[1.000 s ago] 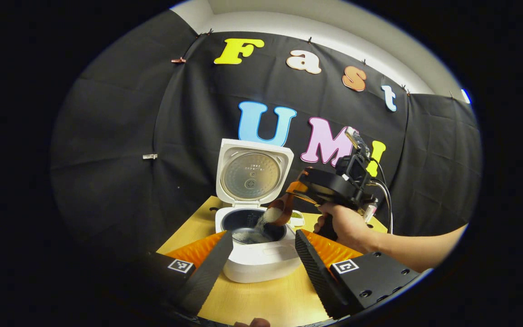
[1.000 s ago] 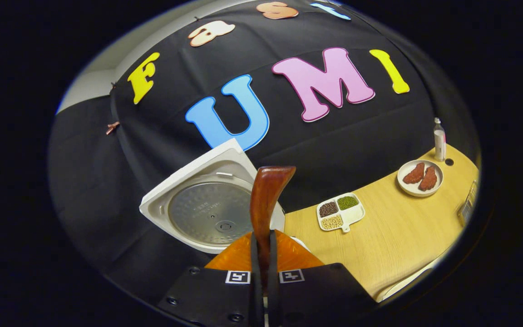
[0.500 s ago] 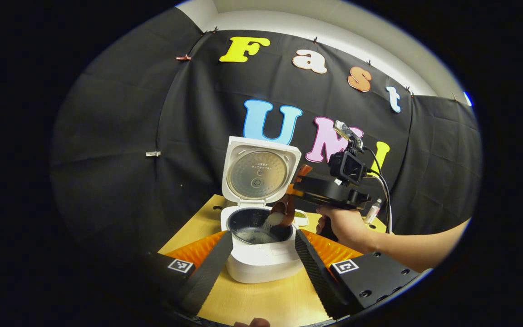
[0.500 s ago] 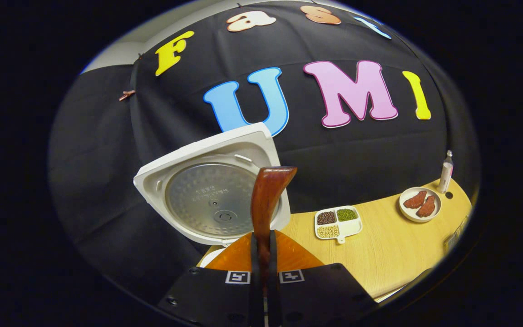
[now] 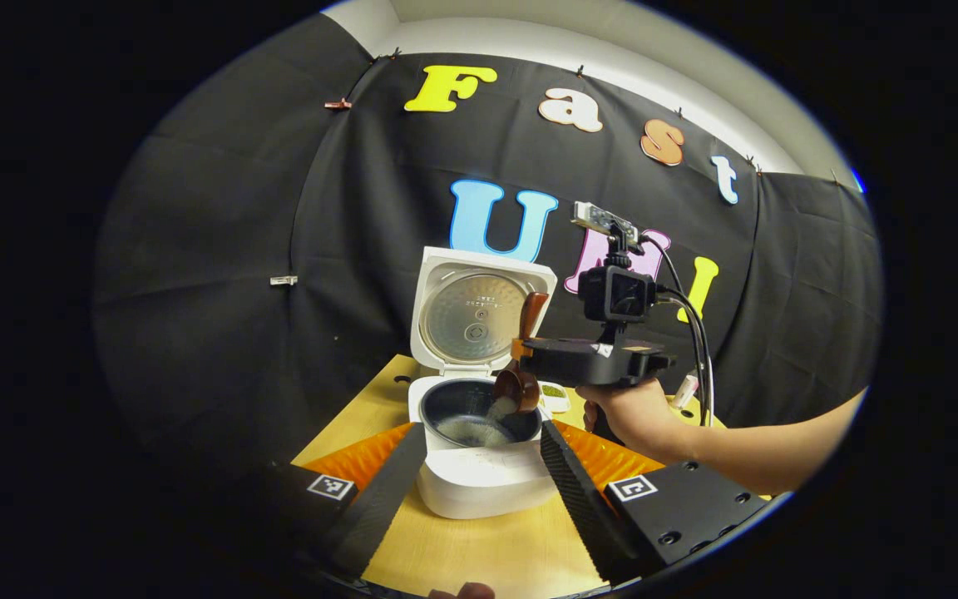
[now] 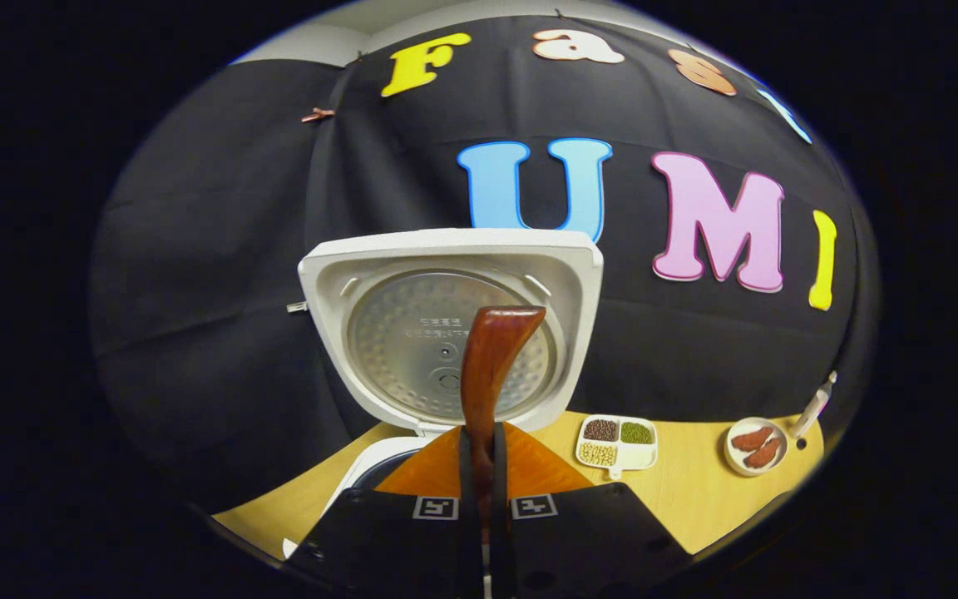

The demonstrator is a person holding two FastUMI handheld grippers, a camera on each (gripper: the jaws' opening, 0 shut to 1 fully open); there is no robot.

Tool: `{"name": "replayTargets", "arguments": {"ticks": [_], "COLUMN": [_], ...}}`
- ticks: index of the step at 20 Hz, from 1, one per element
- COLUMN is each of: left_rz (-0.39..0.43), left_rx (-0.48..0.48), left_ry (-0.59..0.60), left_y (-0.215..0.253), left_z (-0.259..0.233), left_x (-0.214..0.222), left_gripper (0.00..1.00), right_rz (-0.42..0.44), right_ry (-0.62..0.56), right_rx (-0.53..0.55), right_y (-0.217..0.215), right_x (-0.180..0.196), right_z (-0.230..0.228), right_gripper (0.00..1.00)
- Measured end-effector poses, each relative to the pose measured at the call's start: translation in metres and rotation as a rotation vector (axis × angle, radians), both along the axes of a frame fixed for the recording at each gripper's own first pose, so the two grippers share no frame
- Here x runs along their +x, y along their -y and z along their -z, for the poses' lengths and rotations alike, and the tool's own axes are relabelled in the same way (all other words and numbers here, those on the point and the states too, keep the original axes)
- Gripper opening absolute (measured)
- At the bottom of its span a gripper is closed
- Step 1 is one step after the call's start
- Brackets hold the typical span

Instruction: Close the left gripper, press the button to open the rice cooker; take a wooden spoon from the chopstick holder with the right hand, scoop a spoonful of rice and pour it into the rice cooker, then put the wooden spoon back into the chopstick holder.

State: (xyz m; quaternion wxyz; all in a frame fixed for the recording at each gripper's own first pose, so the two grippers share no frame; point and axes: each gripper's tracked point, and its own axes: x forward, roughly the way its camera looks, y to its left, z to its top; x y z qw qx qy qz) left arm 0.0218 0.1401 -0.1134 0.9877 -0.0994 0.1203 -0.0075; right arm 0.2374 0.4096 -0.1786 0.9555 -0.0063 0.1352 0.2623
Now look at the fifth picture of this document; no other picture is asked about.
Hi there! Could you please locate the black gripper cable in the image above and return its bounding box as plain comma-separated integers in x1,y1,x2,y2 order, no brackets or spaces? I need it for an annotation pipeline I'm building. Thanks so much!
641,235,713,427

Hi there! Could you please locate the white rice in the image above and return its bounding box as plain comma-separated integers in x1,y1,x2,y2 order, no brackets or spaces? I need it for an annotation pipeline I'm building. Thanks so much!
437,398,523,448

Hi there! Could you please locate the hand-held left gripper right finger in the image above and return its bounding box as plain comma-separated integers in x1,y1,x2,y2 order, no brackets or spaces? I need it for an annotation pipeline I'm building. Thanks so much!
539,418,773,586

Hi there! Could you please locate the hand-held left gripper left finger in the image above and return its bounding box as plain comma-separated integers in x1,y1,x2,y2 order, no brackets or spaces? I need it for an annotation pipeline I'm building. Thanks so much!
230,422,428,583

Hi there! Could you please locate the white rice cooker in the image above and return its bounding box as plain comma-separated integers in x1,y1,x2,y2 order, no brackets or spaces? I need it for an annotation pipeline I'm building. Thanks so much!
408,246,559,520

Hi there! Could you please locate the brown wooden spoon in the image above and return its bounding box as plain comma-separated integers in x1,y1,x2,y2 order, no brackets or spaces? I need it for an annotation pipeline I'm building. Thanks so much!
493,291,550,415

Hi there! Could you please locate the black backdrop cloth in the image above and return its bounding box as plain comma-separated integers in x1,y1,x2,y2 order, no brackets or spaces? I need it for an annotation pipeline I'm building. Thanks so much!
92,12,883,492

